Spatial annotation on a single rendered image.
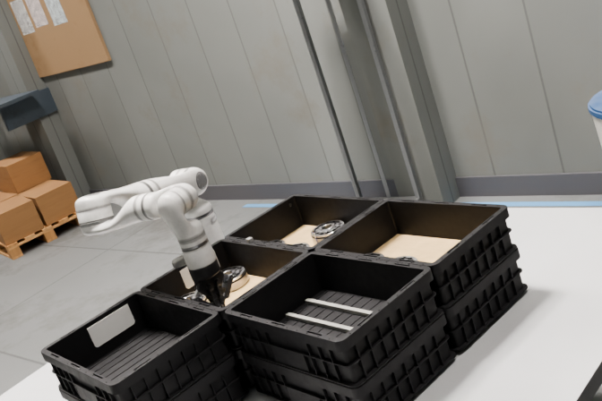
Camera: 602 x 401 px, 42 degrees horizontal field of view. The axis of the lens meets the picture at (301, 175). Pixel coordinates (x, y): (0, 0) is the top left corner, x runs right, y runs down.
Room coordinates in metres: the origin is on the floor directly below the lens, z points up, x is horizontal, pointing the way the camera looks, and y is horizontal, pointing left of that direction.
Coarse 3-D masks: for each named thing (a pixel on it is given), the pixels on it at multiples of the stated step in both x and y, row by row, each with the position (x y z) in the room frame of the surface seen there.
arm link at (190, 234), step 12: (168, 192) 1.80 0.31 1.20; (168, 204) 1.77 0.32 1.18; (180, 204) 1.78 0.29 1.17; (168, 216) 1.78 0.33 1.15; (180, 216) 1.77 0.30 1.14; (180, 228) 1.78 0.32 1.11; (192, 228) 1.79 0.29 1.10; (180, 240) 1.79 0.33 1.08; (192, 240) 1.79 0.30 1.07; (204, 240) 1.80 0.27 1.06
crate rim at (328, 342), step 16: (304, 256) 1.81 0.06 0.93; (320, 256) 1.78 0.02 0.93; (336, 256) 1.74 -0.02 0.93; (352, 256) 1.71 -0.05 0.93; (256, 288) 1.71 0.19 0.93; (416, 288) 1.47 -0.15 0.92; (240, 304) 1.66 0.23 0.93; (384, 304) 1.42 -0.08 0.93; (400, 304) 1.44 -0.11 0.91; (240, 320) 1.59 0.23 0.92; (256, 320) 1.54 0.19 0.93; (272, 320) 1.52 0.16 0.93; (368, 320) 1.38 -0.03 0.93; (288, 336) 1.46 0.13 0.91; (304, 336) 1.42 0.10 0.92; (320, 336) 1.38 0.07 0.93; (352, 336) 1.35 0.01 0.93
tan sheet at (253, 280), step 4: (248, 276) 2.05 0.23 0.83; (252, 276) 2.04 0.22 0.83; (256, 276) 2.03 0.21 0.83; (248, 280) 2.02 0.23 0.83; (252, 280) 2.01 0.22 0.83; (256, 280) 2.00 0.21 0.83; (260, 280) 1.99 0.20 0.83; (248, 284) 1.99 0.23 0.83; (252, 284) 1.98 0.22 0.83; (256, 284) 1.97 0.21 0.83; (240, 288) 1.98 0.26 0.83; (244, 288) 1.97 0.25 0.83; (248, 288) 1.96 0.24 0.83; (232, 292) 1.98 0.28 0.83; (236, 292) 1.97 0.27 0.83; (240, 292) 1.96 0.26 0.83; (244, 292) 1.95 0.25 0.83; (232, 296) 1.95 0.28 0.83; (236, 296) 1.94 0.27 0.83; (228, 300) 1.93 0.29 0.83; (232, 300) 1.92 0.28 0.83
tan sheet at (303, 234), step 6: (300, 228) 2.28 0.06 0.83; (306, 228) 2.26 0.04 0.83; (312, 228) 2.25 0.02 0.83; (294, 234) 2.25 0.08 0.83; (300, 234) 2.23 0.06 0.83; (306, 234) 2.22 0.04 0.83; (288, 240) 2.22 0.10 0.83; (294, 240) 2.20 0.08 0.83; (300, 240) 2.18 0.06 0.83; (306, 240) 2.17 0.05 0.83; (312, 240) 2.15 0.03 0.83
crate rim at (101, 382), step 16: (176, 304) 1.78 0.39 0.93; (192, 304) 1.75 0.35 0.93; (208, 320) 1.63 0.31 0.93; (64, 336) 1.82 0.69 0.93; (192, 336) 1.59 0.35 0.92; (48, 352) 1.76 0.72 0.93; (160, 352) 1.55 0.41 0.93; (176, 352) 1.56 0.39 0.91; (64, 368) 1.67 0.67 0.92; (80, 368) 1.61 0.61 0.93; (144, 368) 1.52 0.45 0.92; (96, 384) 1.54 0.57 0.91; (112, 384) 1.48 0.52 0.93; (128, 384) 1.49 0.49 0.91
